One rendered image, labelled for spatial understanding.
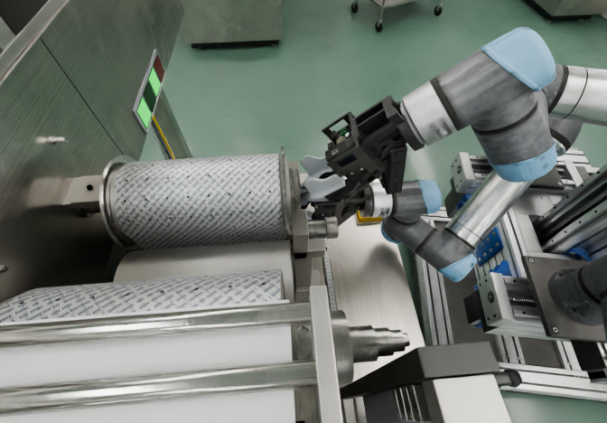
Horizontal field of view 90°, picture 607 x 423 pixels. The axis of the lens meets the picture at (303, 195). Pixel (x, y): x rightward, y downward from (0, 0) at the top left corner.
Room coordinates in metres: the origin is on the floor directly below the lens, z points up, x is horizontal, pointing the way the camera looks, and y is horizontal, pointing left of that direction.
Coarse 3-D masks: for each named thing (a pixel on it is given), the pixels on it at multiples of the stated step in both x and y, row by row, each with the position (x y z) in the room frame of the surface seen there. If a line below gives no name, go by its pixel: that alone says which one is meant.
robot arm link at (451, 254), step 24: (552, 120) 0.47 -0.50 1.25; (480, 192) 0.39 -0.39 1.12; (504, 192) 0.37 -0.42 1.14; (456, 216) 0.35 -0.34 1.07; (480, 216) 0.33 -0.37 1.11; (432, 240) 0.31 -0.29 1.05; (456, 240) 0.30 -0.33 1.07; (480, 240) 0.30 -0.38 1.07; (432, 264) 0.27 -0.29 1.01; (456, 264) 0.25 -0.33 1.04
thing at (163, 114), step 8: (160, 96) 1.03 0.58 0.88; (160, 104) 1.02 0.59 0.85; (168, 104) 1.07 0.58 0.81; (160, 112) 1.02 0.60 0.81; (168, 112) 1.04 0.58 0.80; (160, 120) 1.02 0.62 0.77; (168, 120) 1.02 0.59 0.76; (176, 120) 1.08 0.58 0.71; (168, 128) 1.02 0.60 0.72; (176, 128) 1.04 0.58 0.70; (168, 136) 1.02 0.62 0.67; (176, 136) 1.02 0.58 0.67; (176, 144) 1.02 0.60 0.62; (184, 144) 1.06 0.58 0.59; (176, 152) 1.02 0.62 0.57; (184, 152) 1.02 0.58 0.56
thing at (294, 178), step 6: (288, 168) 0.32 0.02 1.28; (294, 168) 0.32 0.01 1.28; (294, 174) 0.30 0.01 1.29; (294, 180) 0.29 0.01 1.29; (294, 186) 0.28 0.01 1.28; (294, 192) 0.27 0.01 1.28; (294, 198) 0.27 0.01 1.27; (294, 204) 0.26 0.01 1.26; (300, 204) 0.26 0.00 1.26; (294, 210) 0.26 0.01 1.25; (300, 210) 0.26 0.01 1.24
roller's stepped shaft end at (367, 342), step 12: (360, 336) 0.06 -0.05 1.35; (372, 336) 0.06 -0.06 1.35; (384, 336) 0.06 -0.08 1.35; (396, 336) 0.06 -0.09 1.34; (408, 336) 0.06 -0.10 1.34; (360, 348) 0.05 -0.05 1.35; (372, 348) 0.05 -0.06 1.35; (384, 348) 0.05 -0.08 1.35; (396, 348) 0.05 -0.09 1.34; (360, 360) 0.04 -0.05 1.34; (372, 360) 0.04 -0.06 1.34
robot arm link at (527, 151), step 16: (544, 96) 0.35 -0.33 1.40; (544, 112) 0.32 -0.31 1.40; (512, 128) 0.28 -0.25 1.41; (528, 128) 0.28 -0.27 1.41; (544, 128) 0.28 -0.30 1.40; (496, 144) 0.28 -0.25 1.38; (512, 144) 0.27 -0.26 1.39; (528, 144) 0.27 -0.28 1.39; (544, 144) 0.27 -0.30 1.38; (496, 160) 0.28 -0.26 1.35; (512, 160) 0.26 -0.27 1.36; (528, 160) 0.26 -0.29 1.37; (544, 160) 0.26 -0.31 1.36; (512, 176) 0.26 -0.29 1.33; (528, 176) 0.25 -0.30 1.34
